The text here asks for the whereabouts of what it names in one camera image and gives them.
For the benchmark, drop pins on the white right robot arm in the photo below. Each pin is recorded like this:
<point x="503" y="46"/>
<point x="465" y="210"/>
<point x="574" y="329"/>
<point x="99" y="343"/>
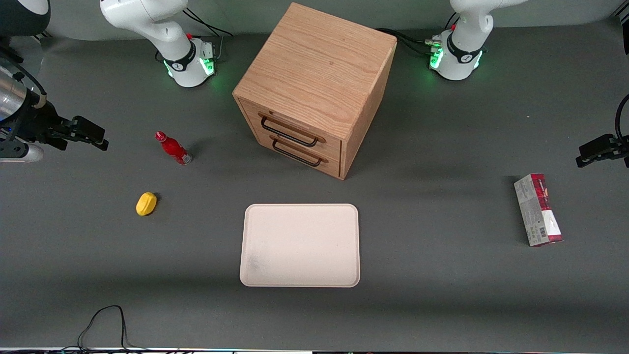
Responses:
<point x="147" y="19"/>

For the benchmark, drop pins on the red and grey carton box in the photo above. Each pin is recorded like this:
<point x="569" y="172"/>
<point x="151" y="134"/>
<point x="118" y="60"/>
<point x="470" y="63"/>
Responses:
<point x="538" y="211"/>

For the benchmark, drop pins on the yellow lemon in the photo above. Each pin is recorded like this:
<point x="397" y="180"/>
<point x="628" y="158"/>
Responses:
<point x="146" y="204"/>

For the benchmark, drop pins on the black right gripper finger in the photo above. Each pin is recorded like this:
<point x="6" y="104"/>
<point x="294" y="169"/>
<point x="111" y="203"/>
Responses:
<point x="86" y="141"/>
<point x="88" y="128"/>

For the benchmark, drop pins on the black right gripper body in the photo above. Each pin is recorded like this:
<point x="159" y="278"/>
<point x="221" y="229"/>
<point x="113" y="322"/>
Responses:
<point x="33" y="123"/>

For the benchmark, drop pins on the wooden drawer cabinet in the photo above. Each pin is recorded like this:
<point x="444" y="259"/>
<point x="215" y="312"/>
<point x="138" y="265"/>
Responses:
<point x="319" y="64"/>

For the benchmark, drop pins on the red coke bottle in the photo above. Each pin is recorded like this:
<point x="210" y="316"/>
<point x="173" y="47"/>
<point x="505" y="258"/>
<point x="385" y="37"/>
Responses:
<point x="173" y="148"/>

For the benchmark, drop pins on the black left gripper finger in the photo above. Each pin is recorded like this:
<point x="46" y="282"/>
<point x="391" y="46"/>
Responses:
<point x="594" y="158"/>
<point x="597" y="143"/>

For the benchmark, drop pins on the beige rectangular tray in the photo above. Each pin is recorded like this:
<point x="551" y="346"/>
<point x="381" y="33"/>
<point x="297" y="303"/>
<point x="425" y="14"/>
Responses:
<point x="304" y="246"/>

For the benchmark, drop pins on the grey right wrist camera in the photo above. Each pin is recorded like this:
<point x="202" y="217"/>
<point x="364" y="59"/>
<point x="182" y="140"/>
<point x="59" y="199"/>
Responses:
<point x="19" y="152"/>

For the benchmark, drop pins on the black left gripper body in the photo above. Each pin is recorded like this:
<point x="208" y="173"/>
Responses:
<point x="620" y="145"/>

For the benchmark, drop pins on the black frame rail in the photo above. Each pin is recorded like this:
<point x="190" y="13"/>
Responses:
<point x="626" y="42"/>

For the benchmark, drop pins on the wooden drawer front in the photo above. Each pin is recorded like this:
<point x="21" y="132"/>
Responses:
<point x="331" y="167"/>
<point x="334" y="147"/>

